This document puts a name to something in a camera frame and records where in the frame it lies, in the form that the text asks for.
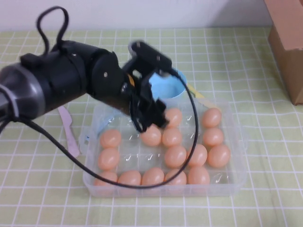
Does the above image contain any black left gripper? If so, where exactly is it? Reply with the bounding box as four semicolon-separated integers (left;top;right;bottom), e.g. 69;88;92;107
122;58;170;133

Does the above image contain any orange egg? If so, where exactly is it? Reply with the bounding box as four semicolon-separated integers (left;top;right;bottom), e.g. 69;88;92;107
98;148;120;171
201;107;222;129
208;144;231;169
117;170;142;188
94;171;118;188
203;127;224;147
141;167;165;186
188;166;211;186
162;128;183;148
187;143;208;167
165;108;183;129
164;168;187;186
164;145;187;169
140;125;162;147
99;129;122;149

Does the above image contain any clear plastic egg box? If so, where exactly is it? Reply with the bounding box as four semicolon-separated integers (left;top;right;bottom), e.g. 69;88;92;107
79;97;247;198

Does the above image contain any brown cardboard box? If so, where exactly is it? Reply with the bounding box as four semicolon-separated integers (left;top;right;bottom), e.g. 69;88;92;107
263;0;303;106

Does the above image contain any blue bowl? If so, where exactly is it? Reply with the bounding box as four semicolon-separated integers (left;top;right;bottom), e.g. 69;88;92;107
149;68;188;100

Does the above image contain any yellow plastic utensil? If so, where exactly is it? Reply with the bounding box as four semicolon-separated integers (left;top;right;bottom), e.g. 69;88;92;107
187;84;214;109

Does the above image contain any pink plastic knife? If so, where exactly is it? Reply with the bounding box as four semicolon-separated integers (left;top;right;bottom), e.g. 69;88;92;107
58;105;80;157

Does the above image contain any green checked tablecloth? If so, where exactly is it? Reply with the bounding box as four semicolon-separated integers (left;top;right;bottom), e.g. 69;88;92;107
0;27;303;227

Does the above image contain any black cable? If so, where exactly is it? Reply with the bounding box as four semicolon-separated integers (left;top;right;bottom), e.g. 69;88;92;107
36;6;70;56
0;70;199;189

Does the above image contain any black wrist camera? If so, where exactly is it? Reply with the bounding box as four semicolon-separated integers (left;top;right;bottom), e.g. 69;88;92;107
127;40;173;75

